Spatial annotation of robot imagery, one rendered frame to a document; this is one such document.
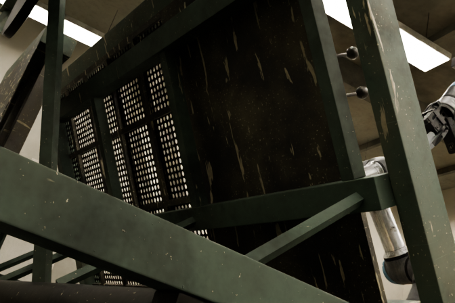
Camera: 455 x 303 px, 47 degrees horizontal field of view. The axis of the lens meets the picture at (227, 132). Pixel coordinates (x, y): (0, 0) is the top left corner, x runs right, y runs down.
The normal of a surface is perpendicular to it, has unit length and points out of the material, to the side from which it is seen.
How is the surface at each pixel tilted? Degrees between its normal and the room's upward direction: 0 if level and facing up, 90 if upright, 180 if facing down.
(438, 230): 90
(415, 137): 90
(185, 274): 90
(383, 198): 90
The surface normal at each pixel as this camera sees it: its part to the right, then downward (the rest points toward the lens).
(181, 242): 0.59, -0.21
